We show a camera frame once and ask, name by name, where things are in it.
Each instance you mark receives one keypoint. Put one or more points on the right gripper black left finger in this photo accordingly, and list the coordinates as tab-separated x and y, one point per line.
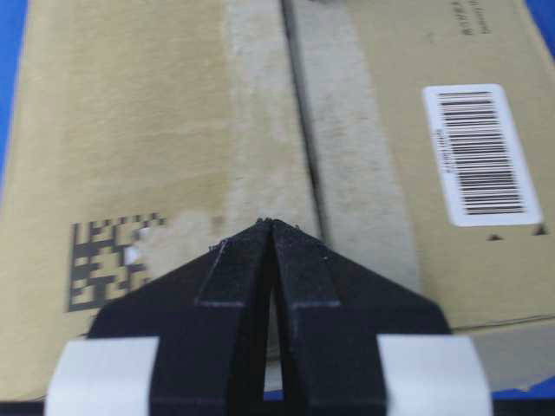
192	342

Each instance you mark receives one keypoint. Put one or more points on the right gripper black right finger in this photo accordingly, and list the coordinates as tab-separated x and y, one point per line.
356	343

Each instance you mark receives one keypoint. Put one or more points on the brown cardboard box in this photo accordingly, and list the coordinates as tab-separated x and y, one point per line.
269	143

